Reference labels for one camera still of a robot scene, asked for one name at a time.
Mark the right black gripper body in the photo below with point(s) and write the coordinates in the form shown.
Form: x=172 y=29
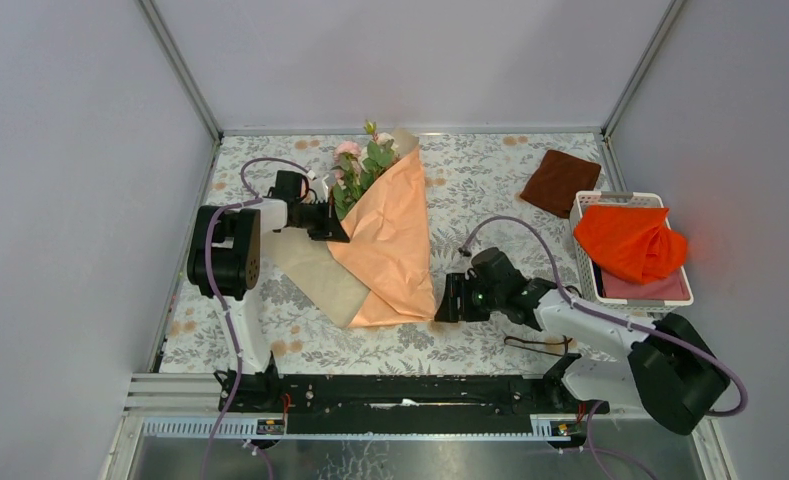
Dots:
x=480 y=299

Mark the white plastic basket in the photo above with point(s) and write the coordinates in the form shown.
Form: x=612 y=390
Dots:
x=590 y=283

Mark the brown towel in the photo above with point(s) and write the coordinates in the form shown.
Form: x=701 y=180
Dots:
x=557 y=180

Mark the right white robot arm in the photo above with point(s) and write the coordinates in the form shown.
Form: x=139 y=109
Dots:
x=660 y=366

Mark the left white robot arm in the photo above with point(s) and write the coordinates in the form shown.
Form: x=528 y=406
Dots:
x=225 y=255

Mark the pink cloth in basket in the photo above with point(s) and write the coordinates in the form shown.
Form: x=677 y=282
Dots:
x=671 y=288

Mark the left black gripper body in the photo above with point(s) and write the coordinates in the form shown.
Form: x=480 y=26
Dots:
x=313 y=217

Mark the peach wrapping paper sheet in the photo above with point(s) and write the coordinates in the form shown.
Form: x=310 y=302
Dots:
x=381 y=277

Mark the pink fake rose spray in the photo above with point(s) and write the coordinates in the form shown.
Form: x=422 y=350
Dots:
x=381 y=153

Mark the pale pink fake flower stem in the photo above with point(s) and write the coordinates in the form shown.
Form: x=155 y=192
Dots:
x=347 y=190

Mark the large pink fake rose stem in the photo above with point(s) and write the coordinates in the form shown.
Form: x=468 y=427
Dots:
x=347 y=156

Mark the orange cloth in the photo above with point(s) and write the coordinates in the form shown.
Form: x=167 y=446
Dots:
x=632 y=243

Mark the floral patterned table mat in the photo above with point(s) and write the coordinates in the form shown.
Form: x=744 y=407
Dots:
x=473 y=184

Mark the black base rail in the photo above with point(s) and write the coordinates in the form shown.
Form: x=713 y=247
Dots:
x=362 y=404

